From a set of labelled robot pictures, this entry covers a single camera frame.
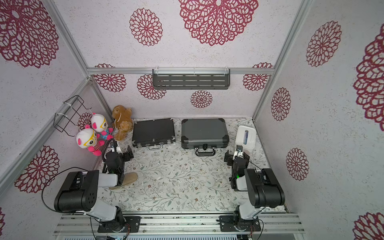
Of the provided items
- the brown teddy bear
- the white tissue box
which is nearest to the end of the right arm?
the white tissue box

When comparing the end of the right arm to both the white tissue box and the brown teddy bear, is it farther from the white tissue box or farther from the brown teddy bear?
the brown teddy bear

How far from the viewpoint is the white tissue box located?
0.97 meters

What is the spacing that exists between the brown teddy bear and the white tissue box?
76 cm

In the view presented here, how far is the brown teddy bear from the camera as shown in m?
1.05
